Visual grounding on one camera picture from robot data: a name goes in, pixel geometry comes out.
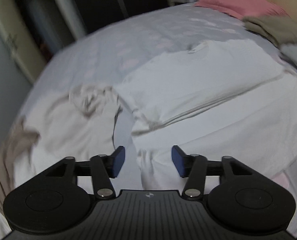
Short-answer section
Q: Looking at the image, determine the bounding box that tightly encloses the taupe brown garment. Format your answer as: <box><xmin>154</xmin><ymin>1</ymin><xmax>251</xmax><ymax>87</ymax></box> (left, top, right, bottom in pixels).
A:
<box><xmin>0</xmin><ymin>117</ymin><xmax>40</xmax><ymax>212</ymax></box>

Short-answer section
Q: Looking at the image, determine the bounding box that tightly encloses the cream door with handle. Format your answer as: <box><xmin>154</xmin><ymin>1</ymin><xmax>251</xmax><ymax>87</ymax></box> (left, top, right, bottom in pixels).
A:
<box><xmin>0</xmin><ymin>0</ymin><xmax>47</xmax><ymax>83</ymax></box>

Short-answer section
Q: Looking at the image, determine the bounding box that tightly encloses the polka dot bed sheet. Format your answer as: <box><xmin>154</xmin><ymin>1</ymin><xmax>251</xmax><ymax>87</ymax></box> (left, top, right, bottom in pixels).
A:
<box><xmin>22</xmin><ymin>4</ymin><xmax>295</xmax><ymax>191</ymax></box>

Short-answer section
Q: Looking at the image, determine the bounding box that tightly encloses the white smooth shirt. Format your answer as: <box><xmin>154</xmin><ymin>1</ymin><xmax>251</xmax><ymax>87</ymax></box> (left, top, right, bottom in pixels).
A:
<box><xmin>114</xmin><ymin>40</ymin><xmax>297</xmax><ymax>236</ymax></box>

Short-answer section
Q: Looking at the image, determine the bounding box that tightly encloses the cream beige garment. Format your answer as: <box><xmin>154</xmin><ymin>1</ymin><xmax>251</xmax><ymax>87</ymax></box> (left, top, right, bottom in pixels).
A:
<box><xmin>14</xmin><ymin>84</ymin><xmax>120</xmax><ymax>187</ymax></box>

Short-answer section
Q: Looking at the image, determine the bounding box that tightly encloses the dark sliding wardrobe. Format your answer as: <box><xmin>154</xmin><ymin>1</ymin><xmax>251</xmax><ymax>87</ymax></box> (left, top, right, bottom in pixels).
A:
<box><xmin>15</xmin><ymin>0</ymin><xmax>168</xmax><ymax>59</ymax></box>

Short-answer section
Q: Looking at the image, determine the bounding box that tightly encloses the pink pillow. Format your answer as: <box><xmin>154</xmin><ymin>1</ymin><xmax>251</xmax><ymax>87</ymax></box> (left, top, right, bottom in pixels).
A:
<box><xmin>195</xmin><ymin>0</ymin><xmax>288</xmax><ymax>20</ymax></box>

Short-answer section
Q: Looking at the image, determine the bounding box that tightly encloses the folded khaki garment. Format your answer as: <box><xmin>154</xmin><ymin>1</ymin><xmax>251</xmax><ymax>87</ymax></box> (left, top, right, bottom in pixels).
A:
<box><xmin>242</xmin><ymin>16</ymin><xmax>297</xmax><ymax>48</ymax></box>

